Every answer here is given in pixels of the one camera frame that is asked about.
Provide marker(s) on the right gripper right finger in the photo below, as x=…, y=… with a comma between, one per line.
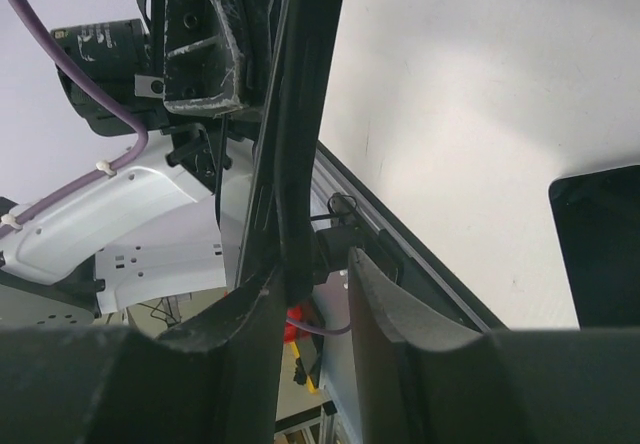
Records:
x=423, y=378

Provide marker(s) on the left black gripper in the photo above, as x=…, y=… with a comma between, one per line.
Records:
x=217, y=61

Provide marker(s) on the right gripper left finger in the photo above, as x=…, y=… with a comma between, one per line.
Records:
x=212, y=379

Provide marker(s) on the black phone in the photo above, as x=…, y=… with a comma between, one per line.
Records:
x=277, y=235

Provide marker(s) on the black smartphone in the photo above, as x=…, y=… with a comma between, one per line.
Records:
x=596, y=217

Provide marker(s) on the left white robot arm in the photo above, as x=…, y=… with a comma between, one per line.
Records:
x=51, y=248

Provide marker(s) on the aluminium front rail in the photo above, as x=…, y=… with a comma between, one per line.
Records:
x=410, y=264

